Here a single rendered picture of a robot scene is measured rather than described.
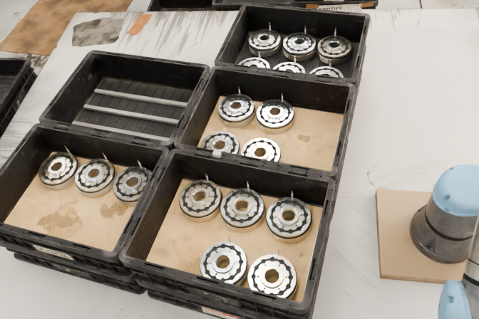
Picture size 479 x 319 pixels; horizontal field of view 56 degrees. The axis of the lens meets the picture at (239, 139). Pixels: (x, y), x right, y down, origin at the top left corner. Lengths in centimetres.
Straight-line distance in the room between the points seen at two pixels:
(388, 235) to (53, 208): 84
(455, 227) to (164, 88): 88
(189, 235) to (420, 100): 84
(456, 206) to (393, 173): 35
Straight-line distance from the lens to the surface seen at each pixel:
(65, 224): 120
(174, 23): 186
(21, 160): 128
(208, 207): 107
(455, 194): 101
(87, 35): 193
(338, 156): 104
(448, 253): 115
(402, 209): 122
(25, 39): 342
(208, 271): 100
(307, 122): 123
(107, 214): 117
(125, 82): 146
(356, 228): 121
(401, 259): 116
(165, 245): 108
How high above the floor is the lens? 176
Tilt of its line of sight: 51 degrees down
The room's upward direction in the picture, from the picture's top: 10 degrees counter-clockwise
